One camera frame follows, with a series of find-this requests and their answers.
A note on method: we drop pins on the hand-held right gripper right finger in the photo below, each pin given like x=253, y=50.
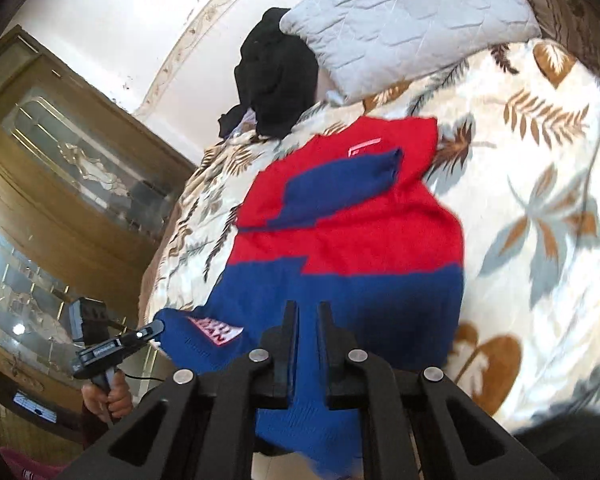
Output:
x=325, y=350

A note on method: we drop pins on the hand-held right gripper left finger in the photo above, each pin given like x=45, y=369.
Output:
x=287, y=350

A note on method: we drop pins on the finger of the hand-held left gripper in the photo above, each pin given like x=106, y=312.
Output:
x=150, y=332

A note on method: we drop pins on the red and blue knitted sweater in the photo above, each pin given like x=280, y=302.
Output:
x=360, y=230

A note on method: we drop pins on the person's left hand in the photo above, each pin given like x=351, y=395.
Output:
x=121, y=400

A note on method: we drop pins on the pink object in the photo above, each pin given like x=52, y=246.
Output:
x=27, y=462

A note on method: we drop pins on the wooden cabinet with glass doors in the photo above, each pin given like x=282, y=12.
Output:
x=55, y=185

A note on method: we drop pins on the pale purple cloth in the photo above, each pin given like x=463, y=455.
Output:
x=246, y=117

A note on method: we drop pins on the leaf print blanket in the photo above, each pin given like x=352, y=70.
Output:
x=540, y=200

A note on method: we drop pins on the dark cloth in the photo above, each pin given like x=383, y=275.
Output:
x=570, y=445

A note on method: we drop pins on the black garment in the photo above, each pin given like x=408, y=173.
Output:
x=280, y=70

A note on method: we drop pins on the grey quilted pillow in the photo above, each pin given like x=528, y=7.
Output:
x=405, y=20

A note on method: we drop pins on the striped floral cushion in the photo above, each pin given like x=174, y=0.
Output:
x=565, y=5

